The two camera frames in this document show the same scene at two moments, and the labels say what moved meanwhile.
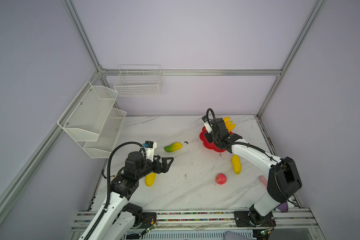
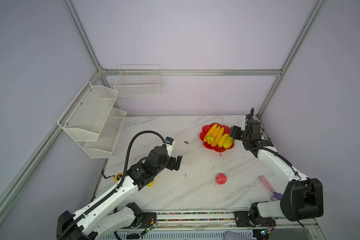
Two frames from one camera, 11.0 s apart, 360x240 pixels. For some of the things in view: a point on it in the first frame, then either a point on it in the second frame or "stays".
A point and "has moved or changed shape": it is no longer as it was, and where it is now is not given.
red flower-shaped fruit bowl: (207, 144) stays
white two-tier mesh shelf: (90, 119) stays
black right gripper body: (210, 137) to (246, 139)
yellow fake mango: (236, 163) has moved or changed shape
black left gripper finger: (166, 162) to (178, 162)
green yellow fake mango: (173, 147) has moved or changed shape
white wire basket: (138, 80) stays
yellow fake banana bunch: (228, 124) has moved or changed shape
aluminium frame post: (314, 13) stays
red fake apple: (221, 179) stays
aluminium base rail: (299, 222) stays
